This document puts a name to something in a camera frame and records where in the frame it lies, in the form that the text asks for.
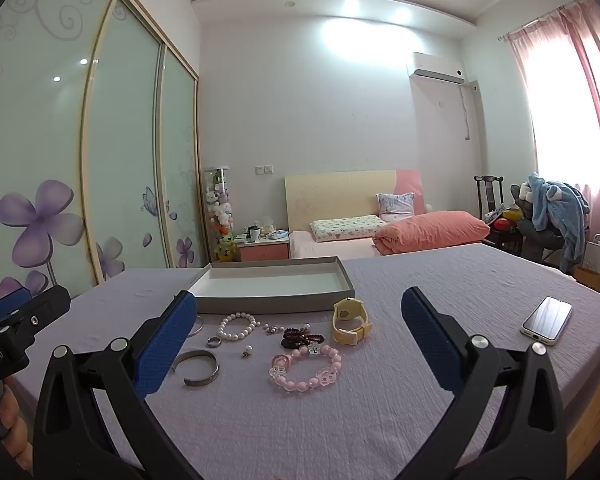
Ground red and yellow toys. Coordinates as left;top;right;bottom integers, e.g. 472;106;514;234
485;207;521;233

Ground small square printed pillow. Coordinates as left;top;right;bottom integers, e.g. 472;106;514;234
376;192;416;223

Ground pink and white nightstand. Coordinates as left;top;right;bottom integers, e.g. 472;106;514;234
235;237;291;262

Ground cream and pink headboard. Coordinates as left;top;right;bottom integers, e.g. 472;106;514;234
285;170;426;233

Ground white pearl bracelet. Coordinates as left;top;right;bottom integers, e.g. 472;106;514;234
217;312;257;342

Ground dark office chair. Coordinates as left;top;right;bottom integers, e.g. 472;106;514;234
510;182;581;266

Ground pink curtain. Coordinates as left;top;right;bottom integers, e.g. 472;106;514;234
497;0;600;241

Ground green plush toy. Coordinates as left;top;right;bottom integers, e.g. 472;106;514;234
215;234;236;262

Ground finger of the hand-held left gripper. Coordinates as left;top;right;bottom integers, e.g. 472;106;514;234
0;284;72;346
0;287;32;323

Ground long printed pillow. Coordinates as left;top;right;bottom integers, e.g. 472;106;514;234
310;214;388;242

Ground white air conditioner pipe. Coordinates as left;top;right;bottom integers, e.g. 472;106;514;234
459;82;481;141

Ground bed with pink sheet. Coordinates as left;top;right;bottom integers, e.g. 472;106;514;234
288;230;381;261

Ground clear tube of plush toys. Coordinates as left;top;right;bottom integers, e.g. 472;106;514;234
202;166;236;263

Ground wide silver cuff bangle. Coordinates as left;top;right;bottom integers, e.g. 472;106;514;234
172;351;220;387

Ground folded pink quilt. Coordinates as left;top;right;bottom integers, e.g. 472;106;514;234
372;211;491;257

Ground cream wrist watch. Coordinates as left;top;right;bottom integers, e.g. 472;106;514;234
331;297;373;347

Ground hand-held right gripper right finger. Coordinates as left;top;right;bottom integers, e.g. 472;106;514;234
401;286;568;480

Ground black wooden chair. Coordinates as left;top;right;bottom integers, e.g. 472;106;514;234
474;175;523;256

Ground white air conditioner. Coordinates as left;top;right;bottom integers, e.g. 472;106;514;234
407;51;467;84

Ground cardboard box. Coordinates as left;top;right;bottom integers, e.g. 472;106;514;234
572;265;600;291

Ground floral sliding door wardrobe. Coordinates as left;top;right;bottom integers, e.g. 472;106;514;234
0;0;206;311

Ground grey jewelry tray box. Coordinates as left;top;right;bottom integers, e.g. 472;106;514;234
186;256;356;315

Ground dark red bead bracelet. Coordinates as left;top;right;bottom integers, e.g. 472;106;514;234
280;323;323;351

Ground pink bead bracelet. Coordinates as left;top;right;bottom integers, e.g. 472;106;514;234
269;344;343;393

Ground blue fleece garment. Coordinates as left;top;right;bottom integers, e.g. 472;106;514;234
517;172;592;273

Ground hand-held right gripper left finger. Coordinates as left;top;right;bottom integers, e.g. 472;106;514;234
32;290;201;480

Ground smartphone with white case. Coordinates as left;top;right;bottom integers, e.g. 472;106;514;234
520;296;573;347

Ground person's left hand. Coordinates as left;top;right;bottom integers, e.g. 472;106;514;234
0;386;34;480

